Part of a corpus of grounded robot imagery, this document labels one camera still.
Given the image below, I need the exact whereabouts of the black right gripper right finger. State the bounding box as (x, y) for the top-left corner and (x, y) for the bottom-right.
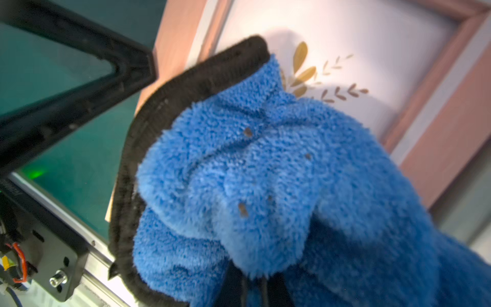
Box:
(264, 272), (295, 307)

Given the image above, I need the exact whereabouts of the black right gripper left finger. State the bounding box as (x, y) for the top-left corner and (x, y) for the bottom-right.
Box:
(213, 261), (246, 307)

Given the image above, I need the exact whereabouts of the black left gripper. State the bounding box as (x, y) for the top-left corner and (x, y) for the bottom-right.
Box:
(1, 1), (157, 177)

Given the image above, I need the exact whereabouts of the blue black-edged cloth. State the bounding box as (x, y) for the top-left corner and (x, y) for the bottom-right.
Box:
(109, 36), (490, 306)

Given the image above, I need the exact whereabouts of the pink picture frame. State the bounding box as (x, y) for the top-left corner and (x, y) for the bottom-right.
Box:
(105, 0), (491, 223)

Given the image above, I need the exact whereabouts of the aluminium mounting rail front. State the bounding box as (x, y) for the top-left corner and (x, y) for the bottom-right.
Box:
(1, 173), (144, 306)

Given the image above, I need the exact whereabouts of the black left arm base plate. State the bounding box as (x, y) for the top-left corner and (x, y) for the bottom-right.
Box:
(1, 179), (89, 302)

